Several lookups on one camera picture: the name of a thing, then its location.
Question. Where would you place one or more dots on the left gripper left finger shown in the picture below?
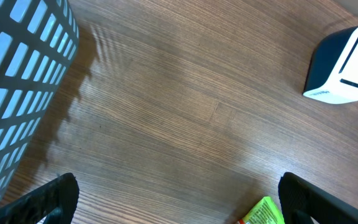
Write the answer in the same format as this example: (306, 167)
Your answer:
(54, 202)

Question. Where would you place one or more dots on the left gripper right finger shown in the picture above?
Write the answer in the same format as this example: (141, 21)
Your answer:
(303, 202)

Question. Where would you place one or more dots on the green snack bag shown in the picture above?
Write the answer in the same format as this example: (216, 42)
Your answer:
(264, 212)

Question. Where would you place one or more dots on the white barcode scanner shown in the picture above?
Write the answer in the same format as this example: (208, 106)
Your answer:
(333, 73)

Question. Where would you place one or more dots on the grey plastic shopping basket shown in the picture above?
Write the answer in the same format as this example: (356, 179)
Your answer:
(38, 42)

